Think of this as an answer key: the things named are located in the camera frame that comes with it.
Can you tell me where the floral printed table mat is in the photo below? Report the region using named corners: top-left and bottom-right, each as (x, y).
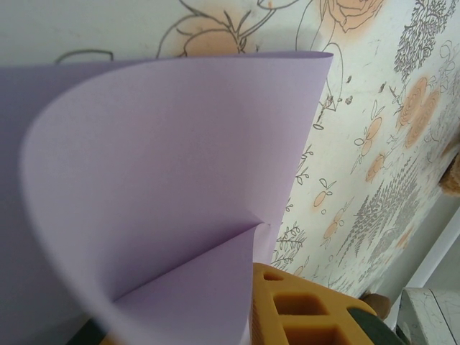
top-left (0, 0), bottom-right (460, 299)

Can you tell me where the brown teddy bear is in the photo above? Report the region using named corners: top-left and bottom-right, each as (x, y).
top-left (436, 132), bottom-right (460, 198)

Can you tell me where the lilac paper sheet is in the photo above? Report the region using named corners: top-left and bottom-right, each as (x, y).
top-left (0, 51), bottom-right (335, 345)

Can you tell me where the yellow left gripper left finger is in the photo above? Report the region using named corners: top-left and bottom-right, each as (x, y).
top-left (73, 316), bottom-right (112, 345)

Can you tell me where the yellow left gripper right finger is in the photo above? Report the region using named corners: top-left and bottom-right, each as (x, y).
top-left (247, 262), bottom-right (398, 345)

